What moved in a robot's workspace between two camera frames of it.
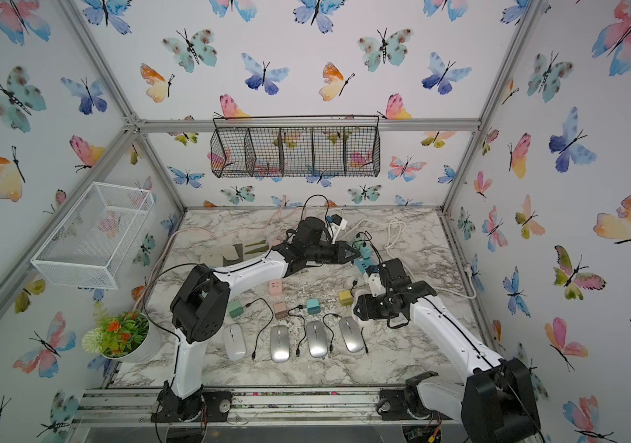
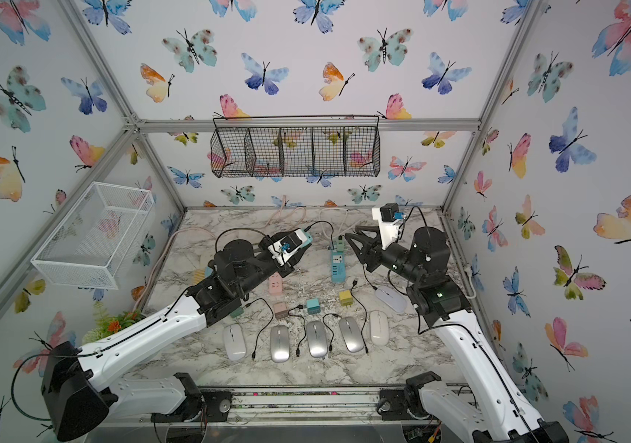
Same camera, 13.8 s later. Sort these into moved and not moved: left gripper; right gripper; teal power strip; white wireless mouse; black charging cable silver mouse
Moved: teal power strip; left gripper; right gripper
Not moved: black charging cable silver mouse; white wireless mouse
